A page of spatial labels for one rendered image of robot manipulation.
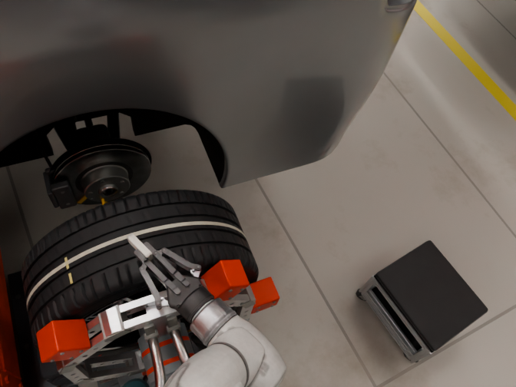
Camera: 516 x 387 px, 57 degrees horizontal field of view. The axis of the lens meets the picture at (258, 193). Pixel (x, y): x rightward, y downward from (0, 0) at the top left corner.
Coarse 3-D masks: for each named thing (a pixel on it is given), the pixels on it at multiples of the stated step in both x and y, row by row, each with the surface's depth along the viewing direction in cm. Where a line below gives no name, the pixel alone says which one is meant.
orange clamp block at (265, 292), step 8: (264, 280) 145; (272, 280) 146; (256, 288) 144; (264, 288) 144; (272, 288) 144; (256, 296) 143; (264, 296) 143; (272, 296) 143; (256, 304) 141; (264, 304) 142; (272, 304) 146; (256, 312) 146
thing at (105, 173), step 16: (96, 144) 148; (112, 144) 150; (128, 144) 154; (64, 160) 148; (80, 160) 147; (96, 160) 150; (112, 160) 154; (128, 160) 157; (144, 160) 160; (64, 176) 151; (80, 176) 154; (96, 176) 152; (112, 176) 153; (128, 176) 164; (144, 176) 168; (80, 192) 162; (96, 192) 157; (128, 192) 173
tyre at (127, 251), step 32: (160, 192) 125; (192, 192) 130; (64, 224) 120; (96, 224) 118; (128, 224) 117; (160, 224) 119; (32, 256) 123; (64, 256) 117; (96, 256) 115; (128, 256) 113; (192, 256) 117; (224, 256) 124; (32, 288) 122; (64, 288) 114; (96, 288) 111; (128, 288) 113; (32, 320) 123; (96, 352) 148
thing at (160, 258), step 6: (156, 252) 104; (162, 258) 103; (162, 264) 103; (168, 264) 103; (168, 270) 103; (174, 270) 102; (174, 276) 102; (180, 276) 101; (180, 282) 101; (186, 282) 101
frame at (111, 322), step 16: (128, 304) 114; (144, 304) 114; (240, 304) 132; (96, 320) 114; (112, 320) 111; (128, 320) 112; (144, 320) 112; (160, 320) 116; (96, 336) 113; (112, 336) 111; (128, 352) 155; (64, 368) 118; (80, 368) 128; (128, 368) 150; (144, 368) 154; (80, 384) 138
